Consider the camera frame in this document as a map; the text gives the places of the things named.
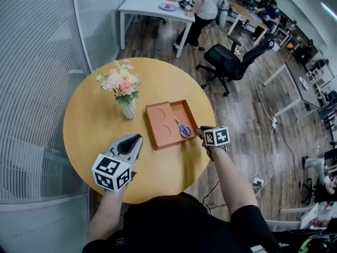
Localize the white side table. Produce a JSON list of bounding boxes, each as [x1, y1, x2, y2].
[[265, 201, 337, 231]]

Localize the person's black shirt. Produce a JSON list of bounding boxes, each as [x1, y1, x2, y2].
[[83, 192, 282, 253]]

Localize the white cable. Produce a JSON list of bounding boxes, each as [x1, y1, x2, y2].
[[252, 126, 276, 180]]

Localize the wooden-top white-legged table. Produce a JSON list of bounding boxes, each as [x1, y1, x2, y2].
[[226, 0, 270, 46]]

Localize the blue plate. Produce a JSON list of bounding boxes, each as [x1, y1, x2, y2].
[[158, 2, 177, 11]]

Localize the white rectangular table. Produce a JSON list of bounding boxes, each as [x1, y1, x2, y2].
[[117, 0, 197, 59]]

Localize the orange tray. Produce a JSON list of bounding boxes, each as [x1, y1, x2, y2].
[[145, 98, 199, 150]]

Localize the person's left forearm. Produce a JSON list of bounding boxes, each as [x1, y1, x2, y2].
[[86, 188, 126, 244]]

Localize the pink flower bouquet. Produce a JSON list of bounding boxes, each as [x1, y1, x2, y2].
[[95, 59, 142, 105]]

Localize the green black device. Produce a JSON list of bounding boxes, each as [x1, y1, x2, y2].
[[300, 235, 333, 253]]

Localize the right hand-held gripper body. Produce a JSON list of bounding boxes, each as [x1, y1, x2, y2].
[[195, 126, 231, 162]]

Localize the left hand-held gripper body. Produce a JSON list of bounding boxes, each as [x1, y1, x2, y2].
[[91, 149, 137, 193]]

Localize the white ribbed vase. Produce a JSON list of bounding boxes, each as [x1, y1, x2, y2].
[[120, 99, 137, 120]]

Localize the blue-handled scissors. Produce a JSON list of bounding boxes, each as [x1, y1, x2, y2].
[[173, 116, 192, 138]]

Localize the black office chair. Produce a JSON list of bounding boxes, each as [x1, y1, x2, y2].
[[196, 33, 277, 97]]

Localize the dark-top white-legged table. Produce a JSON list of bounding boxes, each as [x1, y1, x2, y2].
[[263, 62, 322, 118]]

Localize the person's right forearm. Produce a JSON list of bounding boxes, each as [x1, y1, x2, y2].
[[212, 145, 259, 216]]

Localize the round wooden table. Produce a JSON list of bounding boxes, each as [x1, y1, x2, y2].
[[62, 57, 216, 205]]

